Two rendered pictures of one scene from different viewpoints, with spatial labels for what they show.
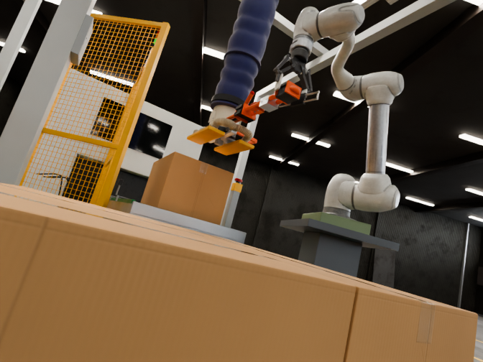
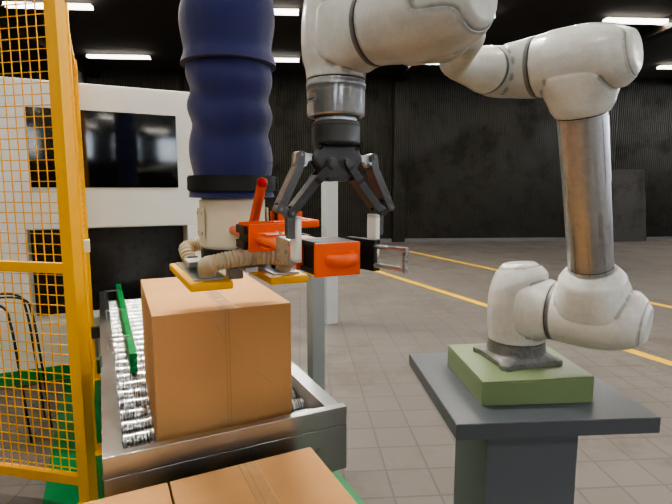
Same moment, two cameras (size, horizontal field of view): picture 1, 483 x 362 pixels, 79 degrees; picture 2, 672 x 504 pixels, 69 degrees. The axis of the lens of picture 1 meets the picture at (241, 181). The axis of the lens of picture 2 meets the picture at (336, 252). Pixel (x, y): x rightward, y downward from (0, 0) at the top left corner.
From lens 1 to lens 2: 82 cm
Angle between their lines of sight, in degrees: 18
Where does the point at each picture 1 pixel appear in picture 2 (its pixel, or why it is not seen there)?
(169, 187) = (168, 388)
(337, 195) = (512, 319)
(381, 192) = (609, 323)
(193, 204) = (227, 395)
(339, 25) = (422, 49)
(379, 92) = (579, 92)
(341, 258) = (538, 450)
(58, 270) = not seen: outside the picture
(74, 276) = not seen: outside the picture
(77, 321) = not seen: outside the picture
